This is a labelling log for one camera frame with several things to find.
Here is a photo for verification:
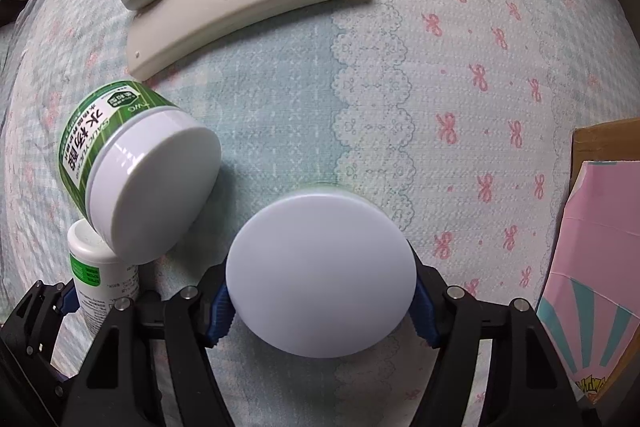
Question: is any brown cardboard box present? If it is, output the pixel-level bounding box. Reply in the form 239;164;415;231
571;119;640;202

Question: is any small white bottle green label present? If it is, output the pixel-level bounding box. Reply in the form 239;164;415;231
67;219;141;339

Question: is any white remote control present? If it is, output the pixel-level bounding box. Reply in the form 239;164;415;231
125;0;374;80

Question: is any white round jar lid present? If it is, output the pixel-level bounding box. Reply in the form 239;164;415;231
225;182;419;358

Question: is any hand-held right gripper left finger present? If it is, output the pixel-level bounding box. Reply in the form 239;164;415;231
65;267;237;427

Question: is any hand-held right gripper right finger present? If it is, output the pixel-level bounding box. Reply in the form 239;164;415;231
406;241;587;427

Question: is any pink paper box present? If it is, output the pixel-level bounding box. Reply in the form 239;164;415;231
534;159;640;408

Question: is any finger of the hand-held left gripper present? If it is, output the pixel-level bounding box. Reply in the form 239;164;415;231
1;279;81;380

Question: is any green labelled jar white lid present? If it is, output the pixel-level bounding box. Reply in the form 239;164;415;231
58;79;223;266

